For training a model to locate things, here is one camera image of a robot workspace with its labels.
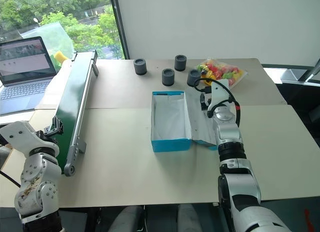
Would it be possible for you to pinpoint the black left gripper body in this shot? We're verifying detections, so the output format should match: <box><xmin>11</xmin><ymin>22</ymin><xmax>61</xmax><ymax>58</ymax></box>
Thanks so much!
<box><xmin>36</xmin><ymin>126</ymin><xmax>60</xmax><ymax>144</ymax></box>

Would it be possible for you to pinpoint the dark grey cylinder block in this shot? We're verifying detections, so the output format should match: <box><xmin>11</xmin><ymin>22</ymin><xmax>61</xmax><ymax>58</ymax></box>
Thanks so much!
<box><xmin>161</xmin><ymin>68</ymin><xmax>176</xmax><ymax>87</ymax></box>
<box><xmin>186</xmin><ymin>69</ymin><xmax>202</xmax><ymax>88</ymax></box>
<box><xmin>133</xmin><ymin>58</ymin><xmax>148</xmax><ymax>76</ymax></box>
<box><xmin>174</xmin><ymin>54</ymin><xmax>189</xmax><ymax>72</ymax></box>

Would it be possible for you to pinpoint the translucent green plastic sheet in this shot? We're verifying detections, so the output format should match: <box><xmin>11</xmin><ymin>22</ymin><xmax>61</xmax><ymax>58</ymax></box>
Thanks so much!
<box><xmin>19</xmin><ymin>21</ymin><xmax>75</xmax><ymax>60</ymax></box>

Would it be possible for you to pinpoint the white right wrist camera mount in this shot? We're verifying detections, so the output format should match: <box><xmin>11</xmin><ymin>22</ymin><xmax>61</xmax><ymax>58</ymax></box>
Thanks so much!
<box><xmin>207</xmin><ymin>79</ymin><xmax>233</xmax><ymax>110</ymax></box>

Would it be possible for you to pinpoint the green conveyor belt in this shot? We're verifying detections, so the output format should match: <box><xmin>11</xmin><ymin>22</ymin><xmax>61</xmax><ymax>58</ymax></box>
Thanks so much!
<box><xmin>51</xmin><ymin>49</ymin><xmax>100</xmax><ymax>177</ymax></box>

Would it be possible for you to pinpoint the yellow foam piece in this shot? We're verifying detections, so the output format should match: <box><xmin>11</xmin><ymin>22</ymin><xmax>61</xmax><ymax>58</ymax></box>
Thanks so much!
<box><xmin>54</xmin><ymin>51</ymin><xmax>69</xmax><ymax>65</ymax></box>

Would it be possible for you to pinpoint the clear bag of colourful toys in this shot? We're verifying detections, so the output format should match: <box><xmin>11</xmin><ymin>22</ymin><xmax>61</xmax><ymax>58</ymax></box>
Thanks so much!
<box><xmin>194</xmin><ymin>58</ymin><xmax>249</xmax><ymax>90</ymax></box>

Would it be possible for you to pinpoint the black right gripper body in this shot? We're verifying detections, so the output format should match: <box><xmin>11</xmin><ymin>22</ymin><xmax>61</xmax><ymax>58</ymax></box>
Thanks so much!
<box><xmin>199</xmin><ymin>92</ymin><xmax>213</xmax><ymax>113</ymax></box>

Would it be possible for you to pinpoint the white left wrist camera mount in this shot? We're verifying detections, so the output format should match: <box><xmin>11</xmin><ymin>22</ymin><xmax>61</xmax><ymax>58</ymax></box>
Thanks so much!
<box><xmin>0</xmin><ymin>120</ymin><xmax>59</xmax><ymax>155</ymax></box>

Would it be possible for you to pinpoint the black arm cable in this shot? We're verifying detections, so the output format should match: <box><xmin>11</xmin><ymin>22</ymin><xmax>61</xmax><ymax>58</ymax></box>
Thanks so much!
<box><xmin>193</xmin><ymin>77</ymin><xmax>242</xmax><ymax>125</ymax></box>
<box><xmin>0</xmin><ymin>138</ymin><xmax>22</xmax><ymax>188</ymax></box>

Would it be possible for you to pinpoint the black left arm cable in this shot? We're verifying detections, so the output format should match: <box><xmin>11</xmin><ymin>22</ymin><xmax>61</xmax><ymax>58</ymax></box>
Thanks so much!
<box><xmin>0</xmin><ymin>138</ymin><xmax>22</xmax><ymax>188</ymax></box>

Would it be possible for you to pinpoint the black window frame post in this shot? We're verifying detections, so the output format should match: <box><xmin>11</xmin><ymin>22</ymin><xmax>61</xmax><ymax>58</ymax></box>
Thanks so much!
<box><xmin>108</xmin><ymin>0</ymin><xmax>131</xmax><ymax>60</ymax></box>

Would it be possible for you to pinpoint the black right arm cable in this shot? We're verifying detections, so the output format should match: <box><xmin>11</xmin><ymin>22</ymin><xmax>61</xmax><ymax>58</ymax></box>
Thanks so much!
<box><xmin>193</xmin><ymin>77</ymin><xmax>242</xmax><ymax>125</ymax></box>

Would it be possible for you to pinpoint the blue cardboard box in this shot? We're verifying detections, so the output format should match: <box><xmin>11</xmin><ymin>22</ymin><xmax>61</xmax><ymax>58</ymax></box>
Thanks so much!
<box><xmin>150</xmin><ymin>90</ymin><xmax>219</xmax><ymax>153</ymax></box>

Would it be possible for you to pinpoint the grey laptop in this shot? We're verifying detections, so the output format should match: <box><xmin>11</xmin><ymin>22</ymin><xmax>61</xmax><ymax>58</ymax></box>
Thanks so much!
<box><xmin>0</xmin><ymin>36</ymin><xmax>58</xmax><ymax>116</ymax></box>

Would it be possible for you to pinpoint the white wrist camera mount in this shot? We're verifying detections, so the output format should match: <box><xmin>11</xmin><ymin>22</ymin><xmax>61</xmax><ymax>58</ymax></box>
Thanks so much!
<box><xmin>0</xmin><ymin>120</ymin><xmax>59</xmax><ymax>155</ymax></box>
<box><xmin>207</xmin><ymin>79</ymin><xmax>233</xmax><ymax>110</ymax></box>

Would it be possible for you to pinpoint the white tissue paper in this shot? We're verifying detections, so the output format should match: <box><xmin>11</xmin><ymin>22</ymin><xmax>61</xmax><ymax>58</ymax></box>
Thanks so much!
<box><xmin>154</xmin><ymin>95</ymin><xmax>188</xmax><ymax>140</ymax></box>

